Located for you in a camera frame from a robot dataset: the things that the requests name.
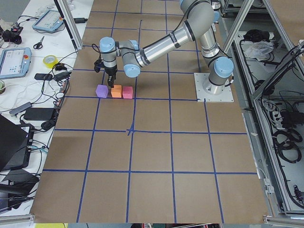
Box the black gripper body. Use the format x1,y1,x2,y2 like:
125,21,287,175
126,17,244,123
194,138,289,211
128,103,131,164
104,66,117,78

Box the orange foam block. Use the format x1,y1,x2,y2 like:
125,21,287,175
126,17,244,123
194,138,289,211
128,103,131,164
111,85,123,98

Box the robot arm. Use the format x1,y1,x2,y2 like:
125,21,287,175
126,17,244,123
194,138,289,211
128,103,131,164
94,0,234,95

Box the purple foam block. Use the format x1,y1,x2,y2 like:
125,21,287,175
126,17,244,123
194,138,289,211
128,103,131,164
95,85,109,98

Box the red foam block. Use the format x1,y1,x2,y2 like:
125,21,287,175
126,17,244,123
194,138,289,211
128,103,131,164
123,86,133,99

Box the yellow tape roll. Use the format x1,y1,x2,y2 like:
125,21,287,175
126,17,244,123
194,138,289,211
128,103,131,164
43,55,59,69

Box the teach pendant tablet far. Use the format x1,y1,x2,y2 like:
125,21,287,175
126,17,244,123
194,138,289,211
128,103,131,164
32,10,64,33

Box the teach pendant tablet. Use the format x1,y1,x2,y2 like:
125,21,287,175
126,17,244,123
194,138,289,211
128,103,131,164
32,10,64,33
0,47,32,79

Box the black power adapter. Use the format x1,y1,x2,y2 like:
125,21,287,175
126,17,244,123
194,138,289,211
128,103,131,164
24,107,54,121

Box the teach pendant tablet near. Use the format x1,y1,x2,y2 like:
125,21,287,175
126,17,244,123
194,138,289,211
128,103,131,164
0,47,32,79

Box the black laptop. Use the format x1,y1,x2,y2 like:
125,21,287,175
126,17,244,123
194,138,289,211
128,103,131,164
0,116,34,171

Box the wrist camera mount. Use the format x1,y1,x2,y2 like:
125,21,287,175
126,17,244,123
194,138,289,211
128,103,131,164
94,58,104,73

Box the black handled scissors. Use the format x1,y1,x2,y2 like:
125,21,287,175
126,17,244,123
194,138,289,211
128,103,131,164
33,36,44,50

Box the aluminium frame post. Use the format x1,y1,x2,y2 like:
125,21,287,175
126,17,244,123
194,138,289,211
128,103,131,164
54,0,83,52

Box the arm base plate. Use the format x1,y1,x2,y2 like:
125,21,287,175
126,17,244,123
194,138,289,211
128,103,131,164
194,73,234,103

